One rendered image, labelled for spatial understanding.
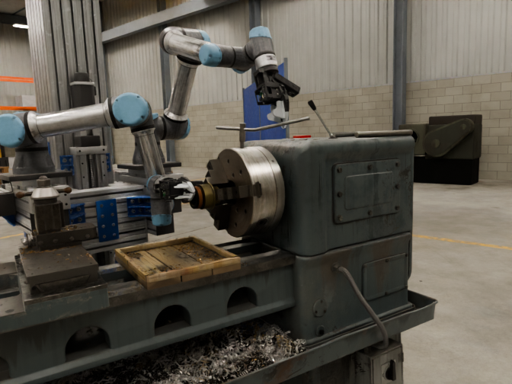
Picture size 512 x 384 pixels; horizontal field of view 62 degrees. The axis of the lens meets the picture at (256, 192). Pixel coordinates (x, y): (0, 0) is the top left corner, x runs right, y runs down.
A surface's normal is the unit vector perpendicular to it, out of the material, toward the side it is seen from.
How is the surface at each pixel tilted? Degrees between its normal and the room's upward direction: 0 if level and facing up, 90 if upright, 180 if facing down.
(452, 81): 90
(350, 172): 90
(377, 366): 88
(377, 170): 90
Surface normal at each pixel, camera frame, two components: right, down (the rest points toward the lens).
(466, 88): -0.66, 0.13
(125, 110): 0.25, 0.11
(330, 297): 0.53, 0.10
